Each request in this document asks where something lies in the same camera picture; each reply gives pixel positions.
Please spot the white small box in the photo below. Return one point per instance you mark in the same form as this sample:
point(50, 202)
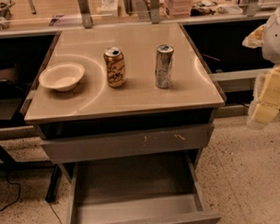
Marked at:
point(109, 8)

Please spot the silver redbull can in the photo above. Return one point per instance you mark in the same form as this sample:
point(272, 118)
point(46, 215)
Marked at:
point(163, 65)

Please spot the grey metal rail right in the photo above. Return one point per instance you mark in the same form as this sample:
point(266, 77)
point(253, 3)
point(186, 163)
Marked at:
point(238, 81)

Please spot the gold patterned soda can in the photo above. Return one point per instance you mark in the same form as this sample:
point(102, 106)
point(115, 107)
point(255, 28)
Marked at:
point(115, 67)

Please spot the grey drawer cabinet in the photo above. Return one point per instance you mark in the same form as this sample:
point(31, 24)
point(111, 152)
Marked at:
point(94, 108)

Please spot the open grey middle drawer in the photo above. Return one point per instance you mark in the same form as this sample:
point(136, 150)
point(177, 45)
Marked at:
point(149, 189)

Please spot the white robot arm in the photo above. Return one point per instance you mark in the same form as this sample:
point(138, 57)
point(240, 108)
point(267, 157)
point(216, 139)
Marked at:
point(271, 39)

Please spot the grey top drawer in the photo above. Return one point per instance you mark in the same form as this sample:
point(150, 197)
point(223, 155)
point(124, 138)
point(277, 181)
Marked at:
point(125, 144)

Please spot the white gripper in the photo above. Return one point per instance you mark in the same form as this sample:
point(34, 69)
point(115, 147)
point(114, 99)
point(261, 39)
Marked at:
point(275, 42)

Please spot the pink stacked box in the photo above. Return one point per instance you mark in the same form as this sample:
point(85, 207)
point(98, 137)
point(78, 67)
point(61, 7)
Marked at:
point(178, 8)

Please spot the black tool on shelf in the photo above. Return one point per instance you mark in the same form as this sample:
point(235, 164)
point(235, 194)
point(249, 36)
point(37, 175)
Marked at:
point(5, 14)

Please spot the white bowl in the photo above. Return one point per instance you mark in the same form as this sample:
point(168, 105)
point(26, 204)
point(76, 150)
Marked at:
point(62, 77)

